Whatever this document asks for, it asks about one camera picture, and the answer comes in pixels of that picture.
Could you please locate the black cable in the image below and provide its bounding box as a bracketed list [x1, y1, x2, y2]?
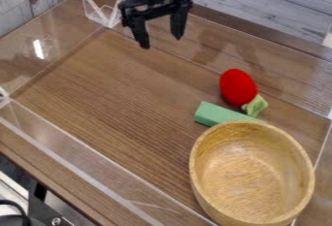
[0, 200, 31, 226]

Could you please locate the clear acrylic front wall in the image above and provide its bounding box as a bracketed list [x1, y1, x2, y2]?
[0, 99, 217, 226]

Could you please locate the green sponge block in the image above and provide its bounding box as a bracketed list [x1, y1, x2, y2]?
[193, 101, 263, 127]

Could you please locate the wooden oval bowl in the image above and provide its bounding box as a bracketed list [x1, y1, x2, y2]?
[189, 120, 315, 226]

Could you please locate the black metal table frame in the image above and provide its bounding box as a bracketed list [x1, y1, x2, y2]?
[25, 179, 89, 226]

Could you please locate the clear acrylic corner bracket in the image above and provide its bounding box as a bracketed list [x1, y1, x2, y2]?
[82, 0, 125, 28]

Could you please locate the red plush strawberry toy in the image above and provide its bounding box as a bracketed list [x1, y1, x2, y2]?
[220, 69, 270, 117]

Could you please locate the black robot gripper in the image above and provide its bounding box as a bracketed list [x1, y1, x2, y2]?
[118, 0, 193, 49]

